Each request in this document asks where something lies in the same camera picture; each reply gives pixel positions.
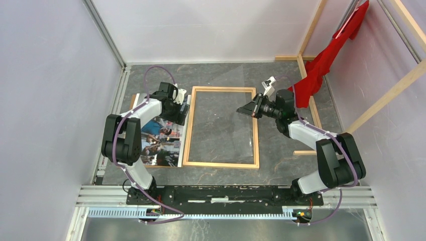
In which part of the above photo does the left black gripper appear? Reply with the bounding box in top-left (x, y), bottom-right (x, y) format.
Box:
top-left (159, 99), bottom-right (190, 126)

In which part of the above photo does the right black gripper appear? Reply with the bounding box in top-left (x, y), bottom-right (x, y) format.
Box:
top-left (237, 92), bottom-right (281, 119)

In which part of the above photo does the clear plastic sheet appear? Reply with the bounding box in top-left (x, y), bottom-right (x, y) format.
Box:
top-left (189, 64), bottom-right (254, 164)

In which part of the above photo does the printed colour photo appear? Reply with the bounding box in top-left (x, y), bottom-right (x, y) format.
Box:
top-left (135, 93), bottom-right (192, 168)

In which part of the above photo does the wooden picture frame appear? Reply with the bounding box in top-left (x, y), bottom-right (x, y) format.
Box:
top-left (182, 86), bottom-right (260, 170)

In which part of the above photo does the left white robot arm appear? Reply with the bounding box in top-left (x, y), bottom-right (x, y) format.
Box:
top-left (101, 82), bottom-right (189, 205)

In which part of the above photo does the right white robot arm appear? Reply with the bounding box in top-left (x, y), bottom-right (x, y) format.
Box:
top-left (237, 89), bottom-right (366, 205)

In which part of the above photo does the brown backing board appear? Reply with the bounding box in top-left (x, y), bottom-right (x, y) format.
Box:
top-left (130, 93), bottom-right (183, 169)

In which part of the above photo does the red cloth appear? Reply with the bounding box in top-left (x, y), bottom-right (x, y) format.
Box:
top-left (288, 1), bottom-right (370, 108)

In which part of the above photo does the wooden stand structure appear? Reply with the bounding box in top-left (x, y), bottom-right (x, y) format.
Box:
top-left (275, 0), bottom-right (426, 156)

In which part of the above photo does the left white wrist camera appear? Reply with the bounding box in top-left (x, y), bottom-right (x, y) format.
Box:
top-left (173, 88), bottom-right (187, 104)

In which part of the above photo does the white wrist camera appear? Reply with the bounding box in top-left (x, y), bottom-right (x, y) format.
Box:
top-left (262, 76), bottom-right (276, 98)
top-left (173, 88), bottom-right (187, 104)

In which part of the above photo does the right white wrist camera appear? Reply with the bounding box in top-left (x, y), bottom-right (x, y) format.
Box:
top-left (262, 76), bottom-right (276, 98)

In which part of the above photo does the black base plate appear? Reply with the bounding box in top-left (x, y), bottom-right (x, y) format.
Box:
top-left (126, 185), bottom-right (324, 215)

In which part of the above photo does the aluminium rail base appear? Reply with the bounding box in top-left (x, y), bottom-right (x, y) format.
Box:
top-left (77, 185), bottom-right (377, 220)

